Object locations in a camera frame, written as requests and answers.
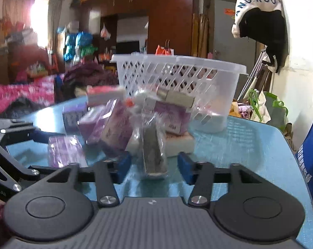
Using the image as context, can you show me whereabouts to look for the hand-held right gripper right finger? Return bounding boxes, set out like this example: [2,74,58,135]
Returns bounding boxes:
[178,152,266,208]

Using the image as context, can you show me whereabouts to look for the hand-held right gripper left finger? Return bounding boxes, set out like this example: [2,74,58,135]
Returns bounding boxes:
[46,152,132,208]

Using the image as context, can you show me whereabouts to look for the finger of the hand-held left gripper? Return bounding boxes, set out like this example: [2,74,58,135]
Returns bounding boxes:
[0,142,60,195]
[0,119,66,143]

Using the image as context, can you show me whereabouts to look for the clear plastic bag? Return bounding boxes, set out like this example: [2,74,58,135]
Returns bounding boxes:
[125,88,170,181]

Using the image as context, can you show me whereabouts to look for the white plastic basket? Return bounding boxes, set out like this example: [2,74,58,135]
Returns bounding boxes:
[111,53,247,133]

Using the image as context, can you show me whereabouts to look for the black bag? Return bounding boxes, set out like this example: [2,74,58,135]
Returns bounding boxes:
[0,97,46,119]

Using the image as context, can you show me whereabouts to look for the pink and white sponge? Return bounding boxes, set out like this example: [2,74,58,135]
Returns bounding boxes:
[165,131,195,158]

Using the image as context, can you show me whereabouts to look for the pink floral blanket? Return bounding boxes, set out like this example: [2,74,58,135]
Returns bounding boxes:
[0,75,56,115]

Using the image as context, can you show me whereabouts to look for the purple box with label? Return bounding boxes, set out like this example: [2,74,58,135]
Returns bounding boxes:
[149,101,192,135]

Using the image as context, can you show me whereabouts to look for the flat purple packet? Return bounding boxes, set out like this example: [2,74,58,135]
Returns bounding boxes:
[48,135,89,168]

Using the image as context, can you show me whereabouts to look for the blue cutting mat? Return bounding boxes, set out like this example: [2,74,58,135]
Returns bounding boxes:
[6,93,313,249]

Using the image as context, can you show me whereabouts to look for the beige box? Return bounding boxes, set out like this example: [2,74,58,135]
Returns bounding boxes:
[156,87,195,109]

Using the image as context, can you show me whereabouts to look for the yellow cloth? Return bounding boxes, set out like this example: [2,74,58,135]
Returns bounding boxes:
[228,101,253,119]

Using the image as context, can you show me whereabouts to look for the dark purple cloth heap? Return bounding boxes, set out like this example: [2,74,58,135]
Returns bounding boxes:
[61,62,119,102]

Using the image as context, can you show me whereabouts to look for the green shopping bag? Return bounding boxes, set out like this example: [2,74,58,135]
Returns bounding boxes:
[263,91,290,132]

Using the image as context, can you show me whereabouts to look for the blue plastic bags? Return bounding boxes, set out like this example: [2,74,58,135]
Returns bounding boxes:
[63,31,94,61]

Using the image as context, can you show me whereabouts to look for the folded metal rack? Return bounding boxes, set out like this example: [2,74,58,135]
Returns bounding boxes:
[236,49,266,102]

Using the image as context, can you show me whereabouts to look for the black television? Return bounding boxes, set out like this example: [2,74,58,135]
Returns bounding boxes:
[115,40,141,55]

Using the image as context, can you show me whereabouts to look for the window curtain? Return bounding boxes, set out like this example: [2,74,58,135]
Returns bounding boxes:
[0,0,64,53]

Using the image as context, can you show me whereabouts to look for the orange and white bag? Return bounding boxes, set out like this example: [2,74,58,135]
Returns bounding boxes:
[156,45,174,57]

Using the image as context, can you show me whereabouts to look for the blue shopping bag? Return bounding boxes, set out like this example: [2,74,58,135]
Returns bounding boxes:
[295,118,313,206]

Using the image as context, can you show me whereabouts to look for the grey door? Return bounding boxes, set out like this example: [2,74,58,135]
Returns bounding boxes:
[204,0,258,71]

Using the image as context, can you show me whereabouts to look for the white hanging plastic bag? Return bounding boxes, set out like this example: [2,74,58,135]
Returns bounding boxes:
[100,23,111,41]

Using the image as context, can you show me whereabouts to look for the brown wooden wardrobe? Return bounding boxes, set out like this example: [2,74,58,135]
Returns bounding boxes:
[71,0,200,57]

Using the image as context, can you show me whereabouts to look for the black hanging garment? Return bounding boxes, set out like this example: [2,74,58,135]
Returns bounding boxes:
[239,7,290,73]

